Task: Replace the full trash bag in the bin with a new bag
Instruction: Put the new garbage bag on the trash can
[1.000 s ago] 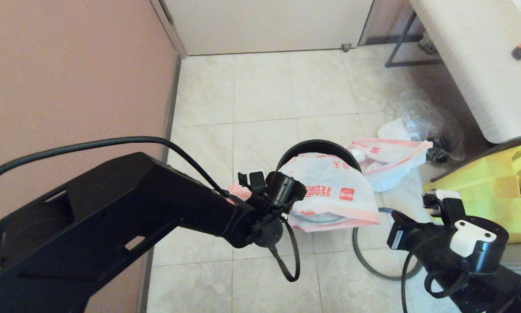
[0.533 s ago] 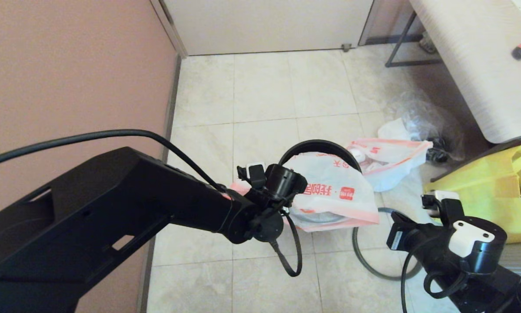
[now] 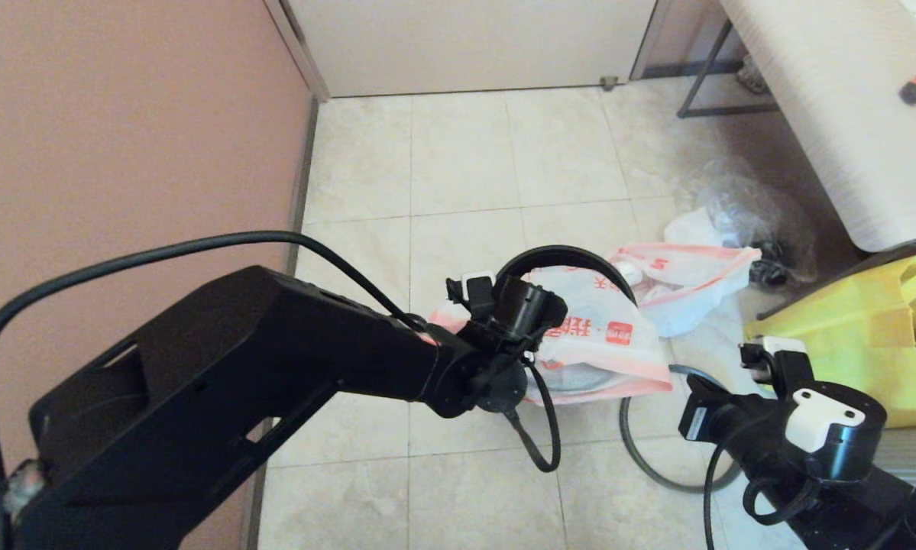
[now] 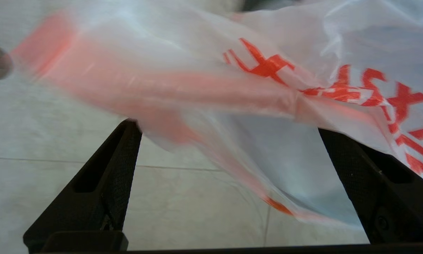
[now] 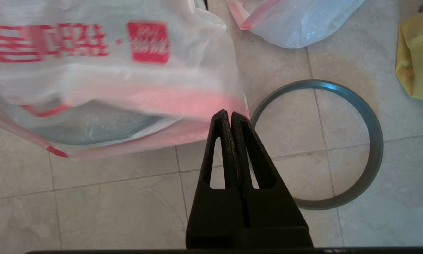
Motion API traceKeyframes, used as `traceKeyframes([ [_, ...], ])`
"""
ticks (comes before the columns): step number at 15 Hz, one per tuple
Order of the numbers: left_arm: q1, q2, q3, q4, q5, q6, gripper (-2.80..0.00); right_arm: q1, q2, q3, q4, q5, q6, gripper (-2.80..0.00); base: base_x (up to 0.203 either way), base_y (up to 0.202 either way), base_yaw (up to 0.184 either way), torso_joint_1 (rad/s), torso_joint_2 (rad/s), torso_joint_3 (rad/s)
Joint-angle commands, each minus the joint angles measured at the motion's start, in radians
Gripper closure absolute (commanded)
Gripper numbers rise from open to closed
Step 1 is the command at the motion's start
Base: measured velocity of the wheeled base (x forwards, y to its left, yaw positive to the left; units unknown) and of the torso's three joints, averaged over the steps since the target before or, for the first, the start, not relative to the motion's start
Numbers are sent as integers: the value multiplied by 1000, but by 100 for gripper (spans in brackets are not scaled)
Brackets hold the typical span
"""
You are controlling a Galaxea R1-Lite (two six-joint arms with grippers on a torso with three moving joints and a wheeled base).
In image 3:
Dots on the grey ribbed rounded object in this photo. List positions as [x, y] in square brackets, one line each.
[912, 447]

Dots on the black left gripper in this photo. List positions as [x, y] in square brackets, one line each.
[477, 334]

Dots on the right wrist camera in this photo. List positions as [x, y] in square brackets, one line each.
[778, 367]

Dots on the metal door stop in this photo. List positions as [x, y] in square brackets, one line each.
[610, 83]

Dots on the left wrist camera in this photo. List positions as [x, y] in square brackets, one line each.
[474, 289]

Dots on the black round trash bin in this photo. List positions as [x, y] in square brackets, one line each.
[564, 254]

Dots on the wood grain table black frame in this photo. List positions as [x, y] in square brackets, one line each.
[832, 114]

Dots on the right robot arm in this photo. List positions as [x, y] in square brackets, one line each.
[839, 451]

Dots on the yellow plastic bag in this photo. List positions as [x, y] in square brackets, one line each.
[847, 321]

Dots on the clear crumpled plastic bag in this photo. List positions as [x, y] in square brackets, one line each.
[740, 206]

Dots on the grey shoe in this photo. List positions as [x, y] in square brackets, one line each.
[749, 76]

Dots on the white paper cup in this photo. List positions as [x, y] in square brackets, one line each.
[630, 273]

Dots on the black tangled item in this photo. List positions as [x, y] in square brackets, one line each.
[771, 269]

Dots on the white door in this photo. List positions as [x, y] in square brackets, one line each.
[465, 46]

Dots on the white bag with red print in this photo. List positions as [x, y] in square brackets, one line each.
[603, 359]

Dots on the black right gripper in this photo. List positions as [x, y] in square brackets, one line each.
[721, 416]

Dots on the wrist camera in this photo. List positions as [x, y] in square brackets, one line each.
[474, 289]
[778, 367]

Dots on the white red bag with rubbish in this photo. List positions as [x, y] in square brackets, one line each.
[702, 290]

